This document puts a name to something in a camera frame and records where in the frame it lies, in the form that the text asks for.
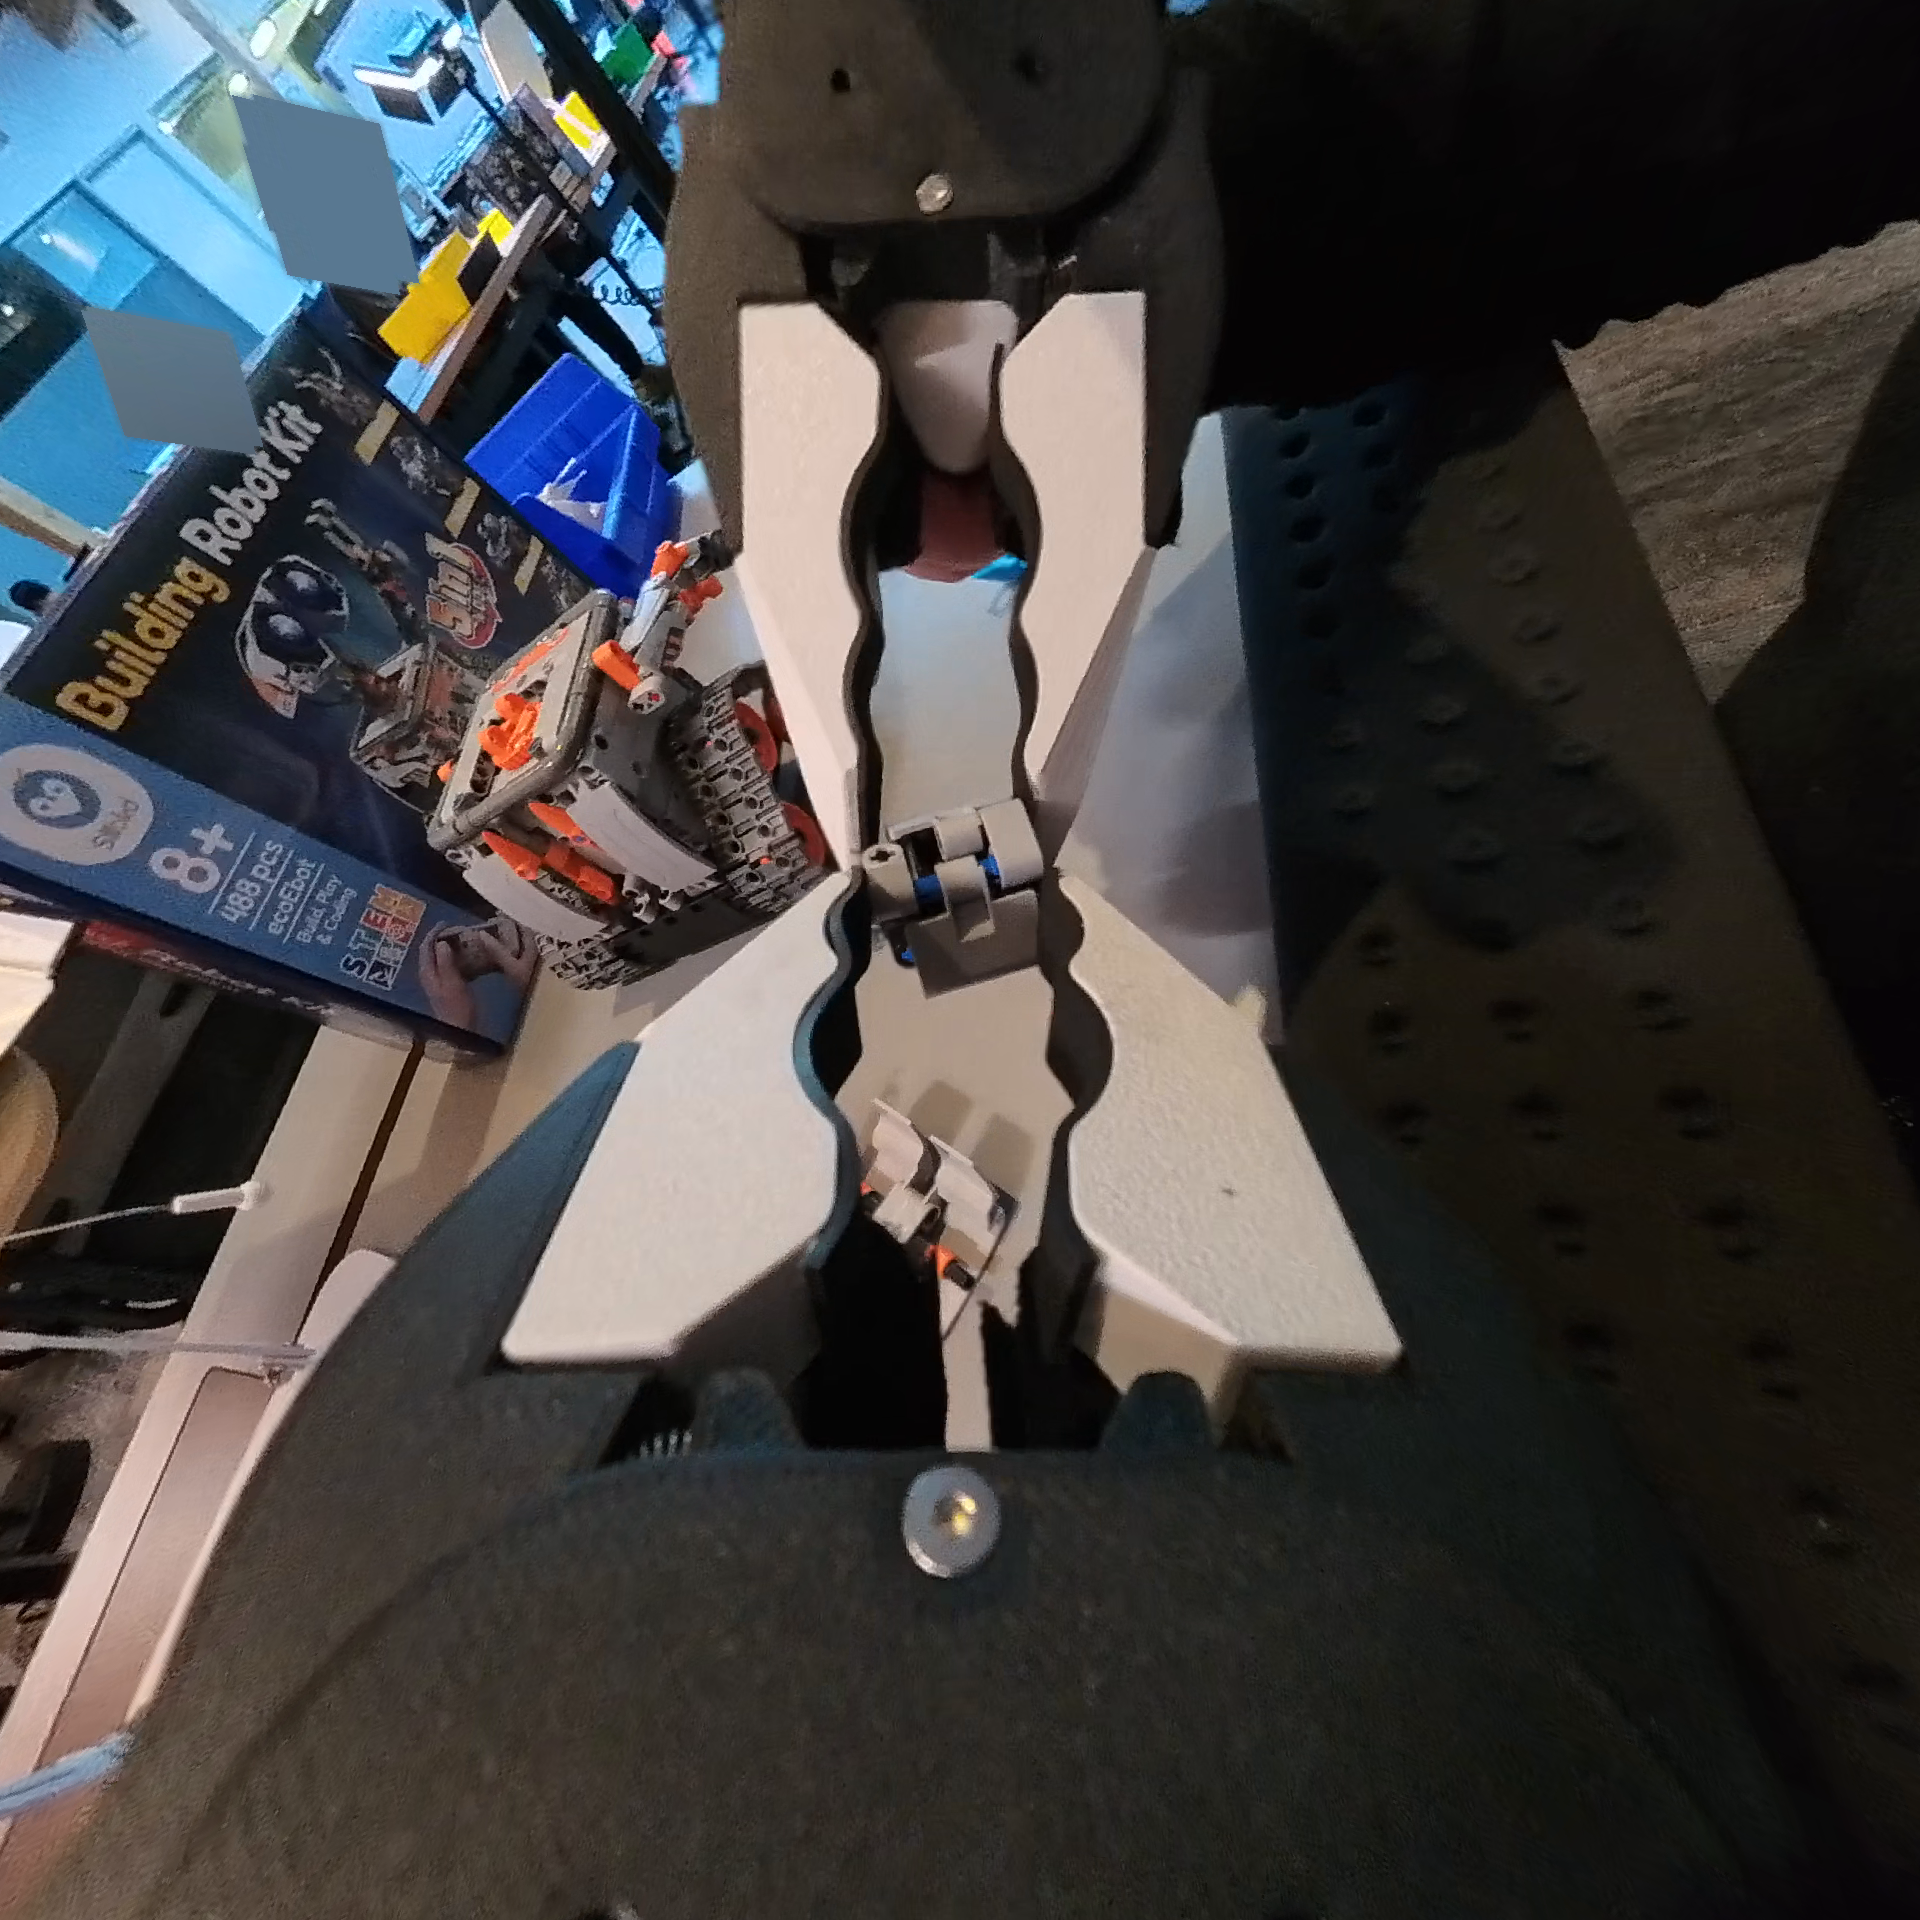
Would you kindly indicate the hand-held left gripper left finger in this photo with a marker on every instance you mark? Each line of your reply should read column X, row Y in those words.
column 675, row 1201

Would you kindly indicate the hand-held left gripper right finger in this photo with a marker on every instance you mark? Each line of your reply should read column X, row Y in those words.
column 1229, row 1201

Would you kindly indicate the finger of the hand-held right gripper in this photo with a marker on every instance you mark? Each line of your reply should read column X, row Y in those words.
column 796, row 497
column 1093, row 480

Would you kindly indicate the grey block module orange part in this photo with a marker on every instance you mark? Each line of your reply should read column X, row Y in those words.
column 916, row 1170

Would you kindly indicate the grey block module blue pin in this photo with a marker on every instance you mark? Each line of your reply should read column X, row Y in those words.
column 979, row 939

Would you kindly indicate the person's right hand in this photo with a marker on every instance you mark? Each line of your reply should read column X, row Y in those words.
column 962, row 536

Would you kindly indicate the blue plastic storage bin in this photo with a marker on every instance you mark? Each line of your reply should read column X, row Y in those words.
column 578, row 433

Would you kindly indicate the green plastic bin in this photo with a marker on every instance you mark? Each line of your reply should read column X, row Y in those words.
column 634, row 56

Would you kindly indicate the grey orange tracked toy robot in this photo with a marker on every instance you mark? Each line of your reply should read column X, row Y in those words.
column 602, row 777

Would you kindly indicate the yellow plastic bin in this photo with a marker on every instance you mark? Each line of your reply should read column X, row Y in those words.
column 435, row 304

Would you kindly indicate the white zip tie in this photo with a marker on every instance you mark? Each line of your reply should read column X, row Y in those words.
column 212, row 1195
column 219, row 1354

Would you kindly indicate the blue robot kit box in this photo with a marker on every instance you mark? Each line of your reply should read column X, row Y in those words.
column 219, row 676

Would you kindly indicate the blue tipped zip tie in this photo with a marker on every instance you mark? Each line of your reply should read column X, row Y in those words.
column 74, row 1778

